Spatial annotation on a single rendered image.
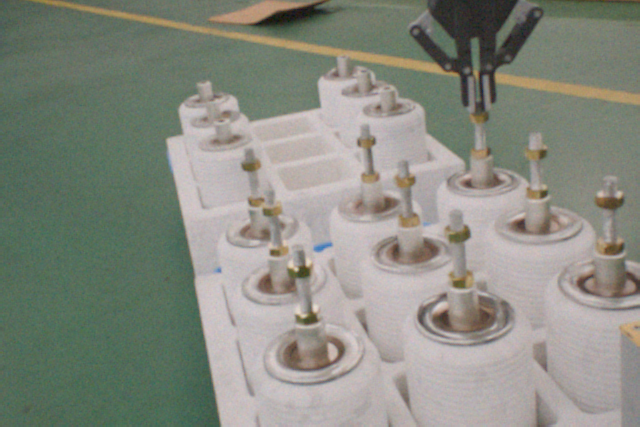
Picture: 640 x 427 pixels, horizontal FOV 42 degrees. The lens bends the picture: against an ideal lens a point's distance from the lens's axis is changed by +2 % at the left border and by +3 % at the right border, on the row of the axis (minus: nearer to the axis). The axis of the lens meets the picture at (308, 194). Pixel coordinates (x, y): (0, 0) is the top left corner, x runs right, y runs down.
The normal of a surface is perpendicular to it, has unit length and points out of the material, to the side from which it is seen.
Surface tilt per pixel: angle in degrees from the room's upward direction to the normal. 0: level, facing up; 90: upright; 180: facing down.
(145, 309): 0
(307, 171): 90
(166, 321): 0
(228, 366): 0
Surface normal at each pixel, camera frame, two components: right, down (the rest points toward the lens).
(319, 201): 0.22, 0.34
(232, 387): -0.14, -0.92
